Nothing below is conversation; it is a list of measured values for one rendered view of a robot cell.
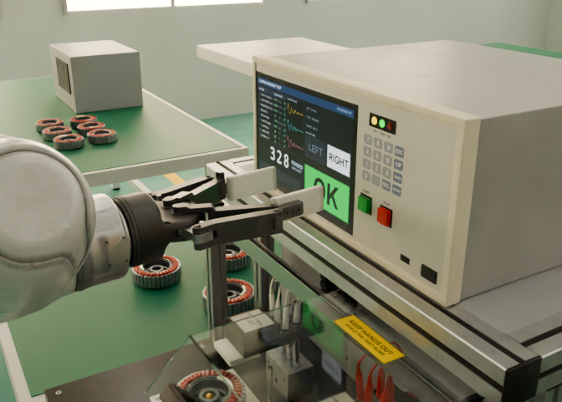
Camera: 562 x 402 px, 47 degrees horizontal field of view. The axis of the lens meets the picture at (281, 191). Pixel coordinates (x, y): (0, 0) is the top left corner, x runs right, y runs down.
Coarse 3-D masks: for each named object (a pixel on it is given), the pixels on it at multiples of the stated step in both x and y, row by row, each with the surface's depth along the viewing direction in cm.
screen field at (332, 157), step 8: (312, 144) 85; (320, 144) 84; (312, 152) 86; (320, 152) 84; (328, 152) 82; (336, 152) 81; (344, 152) 79; (320, 160) 84; (328, 160) 83; (336, 160) 81; (344, 160) 80; (336, 168) 81; (344, 168) 80
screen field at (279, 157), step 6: (270, 150) 96; (276, 150) 95; (270, 156) 96; (276, 156) 95; (282, 156) 93; (288, 156) 92; (276, 162) 95; (282, 162) 94; (288, 162) 92; (288, 168) 92
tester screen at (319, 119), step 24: (264, 96) 95; (288, 96) 89; (312, 96) 83; (264, 120) 96; (288, 120) 90; (312, 120) 84; (336, 120) 79; (264, 144) 98; (288, 144) 91; (336, 144) 80; (336, 216) 83
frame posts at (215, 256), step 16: (272, 240) 120; (208, 256) 115; (224, 256) 115; (208, 272) 117; (224, 272) 117; (256, 272) 123; (208, 288) 118; (224, 288) 118; (256, 288) 124; (208, 304) 120; (224, 304) 119; (256, 304) 125; (208, 320) 121; (224, 320) 120; (560, 384) 66; (528, 400) 68; (544, 400) 66; (560, 400) 67
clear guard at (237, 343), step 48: (192, 336) 72; (240, 336) 72; (288, 336) 72; (336, 336) 72; (384, 336) 72; (192, 384) 67; (240, 384) 64; (288, 384) 64; (336, 384) 64; (384, 384) 64; (432, 384) 64
